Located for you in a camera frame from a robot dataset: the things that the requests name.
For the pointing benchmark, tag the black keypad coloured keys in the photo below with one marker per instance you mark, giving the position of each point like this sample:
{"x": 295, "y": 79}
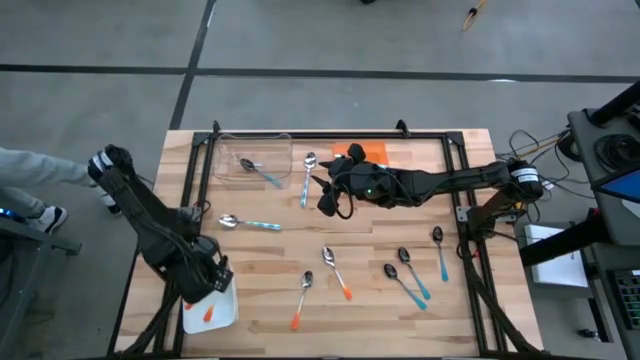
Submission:
{"x": 627, "y": 300}

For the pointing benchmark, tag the white rectangular tray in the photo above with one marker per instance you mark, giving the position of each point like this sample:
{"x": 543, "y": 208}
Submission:
{"x": 220, "y": 320}

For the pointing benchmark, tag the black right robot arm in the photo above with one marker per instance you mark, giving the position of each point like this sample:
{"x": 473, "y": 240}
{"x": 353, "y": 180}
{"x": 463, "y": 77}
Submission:
{"x": 450, "y": 177}

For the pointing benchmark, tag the small black floor object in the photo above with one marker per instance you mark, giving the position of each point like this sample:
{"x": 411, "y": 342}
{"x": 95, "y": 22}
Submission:
{"x": 587, "y": 333}

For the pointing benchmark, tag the grey metal frame bracket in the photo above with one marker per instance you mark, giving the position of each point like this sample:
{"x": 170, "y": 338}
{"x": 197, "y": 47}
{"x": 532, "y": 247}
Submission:
{"x": 463, "y": 214}

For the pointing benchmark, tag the person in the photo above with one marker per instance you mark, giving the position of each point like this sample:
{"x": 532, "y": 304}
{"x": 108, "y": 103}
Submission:
{"x": 30, "y": 170}

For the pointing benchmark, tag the grey metal bench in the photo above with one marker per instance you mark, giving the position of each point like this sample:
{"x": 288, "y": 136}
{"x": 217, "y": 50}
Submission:
{"x": 50, "y": 242}

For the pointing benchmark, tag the white power adapter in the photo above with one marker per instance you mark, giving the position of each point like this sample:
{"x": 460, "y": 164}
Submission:
{"x": 548, "y": 185}

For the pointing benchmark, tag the black pole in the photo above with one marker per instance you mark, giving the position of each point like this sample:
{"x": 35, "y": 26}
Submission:
{"x": 617, "y": 102}

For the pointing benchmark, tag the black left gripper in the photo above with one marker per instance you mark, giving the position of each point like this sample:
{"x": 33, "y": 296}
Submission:
{"x": 205, "y": 282}

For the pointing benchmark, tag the grey equipment cart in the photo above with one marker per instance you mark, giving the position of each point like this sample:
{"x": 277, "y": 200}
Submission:
{"x": 582, "y": 150}

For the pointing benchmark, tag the clear plastic bin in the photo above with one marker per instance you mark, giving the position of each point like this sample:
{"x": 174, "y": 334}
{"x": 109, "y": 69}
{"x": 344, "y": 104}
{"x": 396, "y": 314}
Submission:
{"x": 225, "y": 150}

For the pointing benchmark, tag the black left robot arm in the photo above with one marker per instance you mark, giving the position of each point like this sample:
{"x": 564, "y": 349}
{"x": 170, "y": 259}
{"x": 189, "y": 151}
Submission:
{"x": 145, "y": 215}

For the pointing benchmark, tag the black frame clamp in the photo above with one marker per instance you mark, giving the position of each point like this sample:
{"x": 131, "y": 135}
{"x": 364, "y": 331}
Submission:
{"x": 402, "y": 127}
{"x": 216, "y": 126}

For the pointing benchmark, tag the white box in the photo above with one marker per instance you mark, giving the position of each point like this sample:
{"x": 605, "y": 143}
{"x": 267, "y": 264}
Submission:
{"x": 555, "y": 272}

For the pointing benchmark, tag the black stand beam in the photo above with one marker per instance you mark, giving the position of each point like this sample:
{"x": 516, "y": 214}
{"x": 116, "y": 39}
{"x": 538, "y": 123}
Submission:
{"x": 560, "y": 242}

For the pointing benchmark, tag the blue tablet screen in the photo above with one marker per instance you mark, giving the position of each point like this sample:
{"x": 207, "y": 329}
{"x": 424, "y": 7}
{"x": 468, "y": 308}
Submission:
{"x": 625, "y": 187}

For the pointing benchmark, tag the black aluminium table frame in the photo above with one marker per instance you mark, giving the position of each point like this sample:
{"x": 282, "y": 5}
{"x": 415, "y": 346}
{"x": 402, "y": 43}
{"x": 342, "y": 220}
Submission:
{"x": 325, "y": 135}

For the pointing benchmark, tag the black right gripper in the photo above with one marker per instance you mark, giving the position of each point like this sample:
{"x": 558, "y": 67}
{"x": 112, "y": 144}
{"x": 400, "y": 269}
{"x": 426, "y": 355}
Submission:
{"x": 360, "y": 180}

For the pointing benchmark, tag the black box with blue light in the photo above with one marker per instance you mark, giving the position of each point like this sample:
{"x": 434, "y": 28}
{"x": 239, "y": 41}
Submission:
{"x": 7, "y": 214}

